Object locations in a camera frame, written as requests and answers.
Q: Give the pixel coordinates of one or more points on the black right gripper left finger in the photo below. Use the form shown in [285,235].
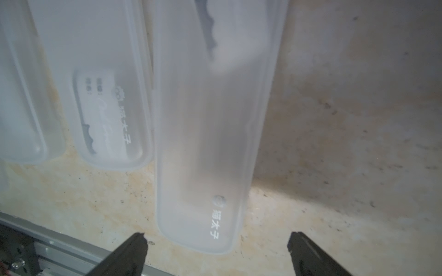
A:
[127,260]

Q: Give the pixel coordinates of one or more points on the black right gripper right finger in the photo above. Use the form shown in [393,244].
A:
[309,259]

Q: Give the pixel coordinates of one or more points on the clear pencil case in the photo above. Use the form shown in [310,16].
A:
[30,130]
[97,54]
[214,64]

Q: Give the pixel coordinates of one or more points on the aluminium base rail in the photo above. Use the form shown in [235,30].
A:
[63,255]

